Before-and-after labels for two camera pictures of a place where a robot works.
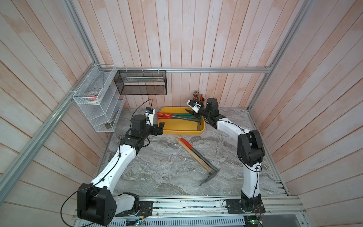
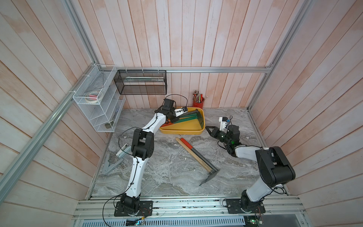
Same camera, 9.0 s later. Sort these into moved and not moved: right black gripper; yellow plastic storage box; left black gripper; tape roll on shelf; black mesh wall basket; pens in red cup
Moved: left black gripper; right black gripper
Not moved: yellow plastic storage box; black mesh wall basket; pens in red cup; tape roll on shelf
